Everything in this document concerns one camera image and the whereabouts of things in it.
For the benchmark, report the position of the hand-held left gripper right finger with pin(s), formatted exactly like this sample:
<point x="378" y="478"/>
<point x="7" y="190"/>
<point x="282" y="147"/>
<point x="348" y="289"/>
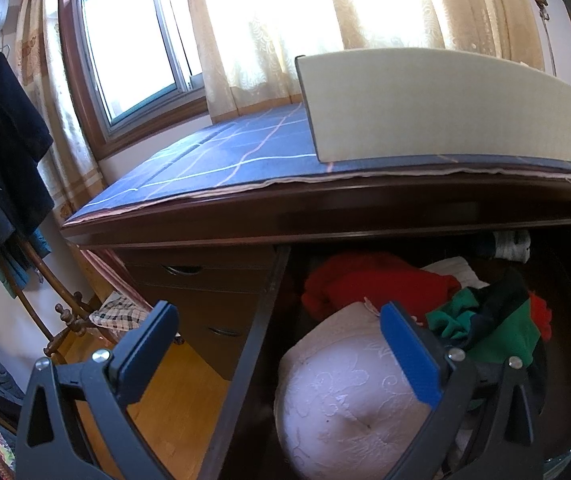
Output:
<point x="410" y="360"/>

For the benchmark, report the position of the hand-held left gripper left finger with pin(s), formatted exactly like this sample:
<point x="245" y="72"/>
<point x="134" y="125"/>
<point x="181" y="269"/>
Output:
<point x="145" y="350"/>

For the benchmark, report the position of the bright red underwear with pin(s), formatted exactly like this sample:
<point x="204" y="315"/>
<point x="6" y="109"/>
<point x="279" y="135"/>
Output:
<point x="365" y="280"/>

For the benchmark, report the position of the white knit garment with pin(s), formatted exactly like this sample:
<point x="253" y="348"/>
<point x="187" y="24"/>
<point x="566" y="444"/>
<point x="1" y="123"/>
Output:
<point x="458" y="270"/>

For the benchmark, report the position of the green and navy underwear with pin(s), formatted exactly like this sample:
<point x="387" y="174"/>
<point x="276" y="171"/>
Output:
<point x="510" y="330"/>

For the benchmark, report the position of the large dark wooden drawer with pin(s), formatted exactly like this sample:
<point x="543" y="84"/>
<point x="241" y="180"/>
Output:
<point x="255" y="360"/>

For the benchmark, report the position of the small red garment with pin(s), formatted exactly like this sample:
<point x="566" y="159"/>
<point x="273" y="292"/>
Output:
<point x="540" y="315"/>

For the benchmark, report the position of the white cardboard box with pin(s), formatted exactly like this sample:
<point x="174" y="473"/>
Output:
<point x="440" y="110"/>

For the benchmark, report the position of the small desk drawer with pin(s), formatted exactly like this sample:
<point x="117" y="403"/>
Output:
<point x="225" y="277"/>
<point x="200" y="310"/>

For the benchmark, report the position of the checked cloth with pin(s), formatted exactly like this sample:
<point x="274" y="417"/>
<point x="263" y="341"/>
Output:
<point x="115" y="310"/>

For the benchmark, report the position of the wooden coat rack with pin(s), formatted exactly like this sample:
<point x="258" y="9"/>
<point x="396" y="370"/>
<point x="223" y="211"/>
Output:
<point x="67" y="317"/>

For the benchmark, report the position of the teal hanging garment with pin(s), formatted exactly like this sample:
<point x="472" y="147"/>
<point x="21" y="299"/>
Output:
<point x="20" y="270"/>

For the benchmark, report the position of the grey and white sock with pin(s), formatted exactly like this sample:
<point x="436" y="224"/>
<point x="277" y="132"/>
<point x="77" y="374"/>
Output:
<point x="513" y="247"/>

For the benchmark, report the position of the dark wooden desk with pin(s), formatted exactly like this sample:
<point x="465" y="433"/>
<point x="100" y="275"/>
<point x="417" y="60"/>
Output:
<point x="315" y="215"/>

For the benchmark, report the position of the floral patterned cloth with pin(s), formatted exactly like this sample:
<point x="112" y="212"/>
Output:
<point x="2" y="452"/>

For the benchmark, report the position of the blue checked tablecloth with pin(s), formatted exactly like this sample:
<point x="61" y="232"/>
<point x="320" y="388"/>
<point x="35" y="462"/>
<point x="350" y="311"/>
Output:
<point x="215" y="160"/>

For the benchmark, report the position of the patterned beige curtain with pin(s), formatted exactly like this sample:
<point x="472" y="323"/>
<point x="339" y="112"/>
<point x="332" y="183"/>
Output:
<point x="265" y="60"/>
<point x="72" y="135"/>

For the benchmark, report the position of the black hanging coat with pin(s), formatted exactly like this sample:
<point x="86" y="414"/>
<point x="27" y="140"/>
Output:
<point x="0" y="160"/>

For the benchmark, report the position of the wooden framed window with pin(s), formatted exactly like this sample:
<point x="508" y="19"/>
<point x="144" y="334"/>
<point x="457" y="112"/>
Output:
<point x="130" y="50"/>

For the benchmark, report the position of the brass curtain hook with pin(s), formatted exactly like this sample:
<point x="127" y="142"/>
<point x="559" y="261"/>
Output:
<point x="541" y="2"/>

